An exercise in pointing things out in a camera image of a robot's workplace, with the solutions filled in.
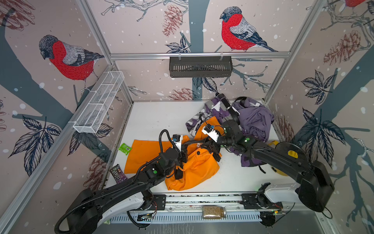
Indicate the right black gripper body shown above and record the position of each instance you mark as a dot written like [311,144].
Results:
[226,141]

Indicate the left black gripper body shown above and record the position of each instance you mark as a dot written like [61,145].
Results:
[176,162]

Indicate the orange trousers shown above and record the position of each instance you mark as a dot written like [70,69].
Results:
[200,166]

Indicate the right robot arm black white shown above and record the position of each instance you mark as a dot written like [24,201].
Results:
[315,185]

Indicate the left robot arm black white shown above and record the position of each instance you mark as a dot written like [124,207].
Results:
[90,209]

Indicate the purple camouflage trousers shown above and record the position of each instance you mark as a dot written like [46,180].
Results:
[215,113]

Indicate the plain purple garment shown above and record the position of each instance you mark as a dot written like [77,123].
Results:
[255,119]

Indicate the small green packet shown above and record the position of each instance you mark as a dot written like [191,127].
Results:
[124,148]

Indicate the dark candy packet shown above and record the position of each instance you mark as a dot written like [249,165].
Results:
[118,174]

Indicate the yellow object beside spool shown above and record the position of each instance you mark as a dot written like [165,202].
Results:
[274,144]

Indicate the black spool yellow hub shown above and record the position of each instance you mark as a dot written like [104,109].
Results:
[291,152]

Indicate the jar of grains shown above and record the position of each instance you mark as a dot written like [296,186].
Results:
[213,212]

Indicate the black perforated metal shelf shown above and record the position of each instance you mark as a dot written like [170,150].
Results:
[200,67]

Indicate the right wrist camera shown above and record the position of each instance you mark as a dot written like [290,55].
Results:
[211,132]

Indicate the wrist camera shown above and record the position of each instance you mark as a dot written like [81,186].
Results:
[211,132]
[177,139]

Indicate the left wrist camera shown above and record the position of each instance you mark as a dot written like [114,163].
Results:
[177,139]

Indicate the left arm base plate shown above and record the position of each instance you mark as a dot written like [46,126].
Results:
[153,203]

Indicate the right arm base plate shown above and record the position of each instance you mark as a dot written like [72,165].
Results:
[255,201]

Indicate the horizontal aluminium frame bar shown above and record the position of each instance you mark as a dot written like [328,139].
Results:
[234,55]

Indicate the white wire mesh basket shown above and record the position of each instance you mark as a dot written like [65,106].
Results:
[94,113]

